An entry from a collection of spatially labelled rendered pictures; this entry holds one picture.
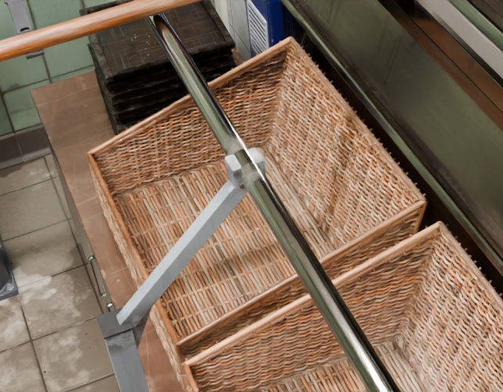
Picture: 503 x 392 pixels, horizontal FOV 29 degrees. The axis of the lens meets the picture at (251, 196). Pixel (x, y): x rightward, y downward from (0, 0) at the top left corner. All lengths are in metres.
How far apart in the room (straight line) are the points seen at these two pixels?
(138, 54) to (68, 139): 0.30
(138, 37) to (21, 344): 0.93
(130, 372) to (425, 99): 0.63
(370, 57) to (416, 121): 0.17
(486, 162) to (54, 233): 1.71
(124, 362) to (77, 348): 1.19
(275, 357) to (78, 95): 1.00
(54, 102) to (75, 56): 0.64
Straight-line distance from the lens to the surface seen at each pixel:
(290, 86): 2.04
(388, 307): 1.72
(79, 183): 2.18
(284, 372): 1.72
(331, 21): 1.84
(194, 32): 2.16
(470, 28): 1.07
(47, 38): 1.51
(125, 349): 1.42
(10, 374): 2.63
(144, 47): 2.14
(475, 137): 1.50
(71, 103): 2.40
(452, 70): 1.47
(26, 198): 3.06
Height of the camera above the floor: 2.01
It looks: 44 degrees down
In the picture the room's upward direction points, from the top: 7 degrees counter-clockwise
